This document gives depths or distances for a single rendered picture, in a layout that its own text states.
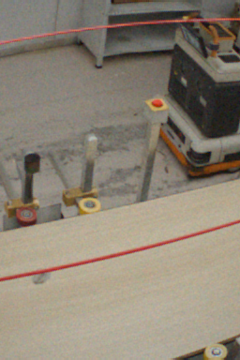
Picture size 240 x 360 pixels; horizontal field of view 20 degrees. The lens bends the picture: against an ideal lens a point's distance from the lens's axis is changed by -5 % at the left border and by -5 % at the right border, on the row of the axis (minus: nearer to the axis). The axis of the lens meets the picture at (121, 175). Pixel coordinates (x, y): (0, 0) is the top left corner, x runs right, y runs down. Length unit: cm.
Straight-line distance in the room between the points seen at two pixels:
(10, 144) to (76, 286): 220
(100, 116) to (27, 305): 263
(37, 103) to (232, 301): 279
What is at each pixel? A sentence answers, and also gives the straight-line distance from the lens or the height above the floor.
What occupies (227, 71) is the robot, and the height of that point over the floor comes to 78.
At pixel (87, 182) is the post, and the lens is 276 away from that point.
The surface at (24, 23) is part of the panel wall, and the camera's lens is 537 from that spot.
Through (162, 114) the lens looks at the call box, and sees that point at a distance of 269.
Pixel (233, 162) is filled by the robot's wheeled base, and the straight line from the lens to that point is 439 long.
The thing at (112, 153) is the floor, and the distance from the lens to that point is 444.
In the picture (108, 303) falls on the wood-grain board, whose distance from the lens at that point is 234.
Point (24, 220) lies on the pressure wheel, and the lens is 259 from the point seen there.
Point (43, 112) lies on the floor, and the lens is 475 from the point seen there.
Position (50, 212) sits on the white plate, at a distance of 285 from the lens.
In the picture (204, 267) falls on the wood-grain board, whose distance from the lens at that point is 252.
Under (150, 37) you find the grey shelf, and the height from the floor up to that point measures 14.
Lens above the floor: 267
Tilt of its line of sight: 39 degrees down
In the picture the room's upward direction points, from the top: 8 degrees clockwise
